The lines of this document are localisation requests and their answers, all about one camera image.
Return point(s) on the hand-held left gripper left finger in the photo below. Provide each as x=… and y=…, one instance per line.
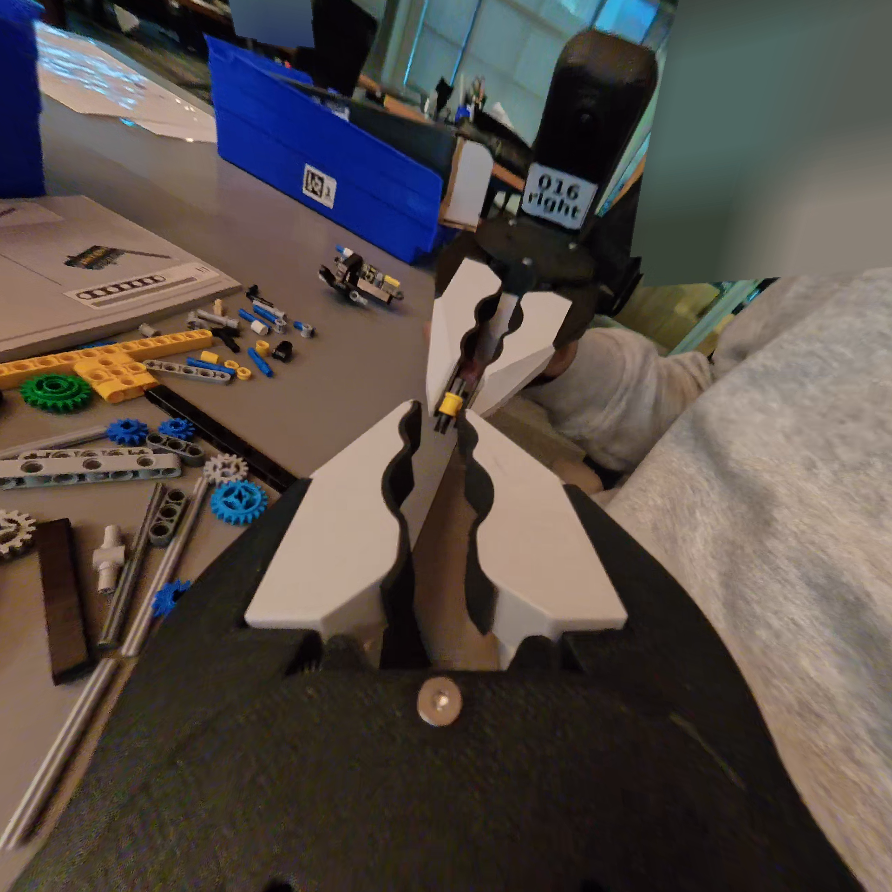
x=320, y=557

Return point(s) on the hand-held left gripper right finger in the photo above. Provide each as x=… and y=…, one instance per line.
x=550, y=557

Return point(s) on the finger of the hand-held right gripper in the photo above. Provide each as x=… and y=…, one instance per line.
x=540, y=327
x=453, y=313

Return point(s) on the person's right forearm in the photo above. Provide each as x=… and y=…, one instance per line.
x=620, y=397

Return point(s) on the large blue lego gear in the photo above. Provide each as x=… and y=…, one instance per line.
x=239, y=502

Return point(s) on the small black grey lego assembly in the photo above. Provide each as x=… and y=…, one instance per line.
x=359, y=275

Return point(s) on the small grey lego gear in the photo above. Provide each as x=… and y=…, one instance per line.
x=225, y=469

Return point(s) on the long black lego beam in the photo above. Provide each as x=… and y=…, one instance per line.
x=223, y=435

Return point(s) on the light grey lego axle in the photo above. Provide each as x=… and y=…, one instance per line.
x=164, y=564

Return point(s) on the small blue lego gear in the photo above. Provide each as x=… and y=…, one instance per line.
x=167, y=599
x=177, y=428
x=127, y=432

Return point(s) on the dark grey lego axle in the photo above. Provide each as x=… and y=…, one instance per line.
x=129, y=571

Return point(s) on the scatter of small lego pins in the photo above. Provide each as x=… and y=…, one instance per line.
x=261, y=327

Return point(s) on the white lego axle connector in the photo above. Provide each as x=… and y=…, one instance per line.
x=109, y=557

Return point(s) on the thin grey lego liftarm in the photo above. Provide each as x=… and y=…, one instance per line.
x=185, y=371

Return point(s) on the long grey lego beam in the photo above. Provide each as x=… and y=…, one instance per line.
x=90, y=470

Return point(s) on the black flat lego plate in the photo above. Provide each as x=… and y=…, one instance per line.
x=64, y=599

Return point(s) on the short grey lego axle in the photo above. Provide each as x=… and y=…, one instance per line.
x=56, y=440

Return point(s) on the yellow lego beam assembly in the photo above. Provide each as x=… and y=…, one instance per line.
x=104, y=362

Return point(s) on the large grey lego gear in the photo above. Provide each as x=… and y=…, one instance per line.
x=14, y=533

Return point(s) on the green lego gear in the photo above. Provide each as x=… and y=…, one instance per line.
x=56, y=392

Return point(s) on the person's right hand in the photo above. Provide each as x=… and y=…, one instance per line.
x=563, y=361

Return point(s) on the tan cardboard boxes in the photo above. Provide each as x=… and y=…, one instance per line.
x=669, y=313

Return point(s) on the white brown cardboard box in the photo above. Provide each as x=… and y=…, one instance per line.
x=470, y=181

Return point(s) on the cluttered background desk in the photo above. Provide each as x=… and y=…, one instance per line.
x=446, y=104

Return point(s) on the dark grey three-hole beam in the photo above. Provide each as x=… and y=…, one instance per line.
x=168, y=517

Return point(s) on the short grey three-hole beam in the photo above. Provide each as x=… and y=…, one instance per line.
x=175, y=447

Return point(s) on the large blue bin with tag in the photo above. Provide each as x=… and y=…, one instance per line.
x=334, y=146

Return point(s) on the person's grey sweatshirt torso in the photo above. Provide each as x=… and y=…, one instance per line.
x=780, y=522

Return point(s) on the very long grey axle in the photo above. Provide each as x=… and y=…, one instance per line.
x=63, y=752

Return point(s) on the grey instruction booklet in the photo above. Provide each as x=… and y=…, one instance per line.
x=104, y=279

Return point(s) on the white paper sheets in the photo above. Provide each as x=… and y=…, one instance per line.
x=104, y=83

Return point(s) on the plain blue bin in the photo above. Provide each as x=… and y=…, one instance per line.
x=17, y=104

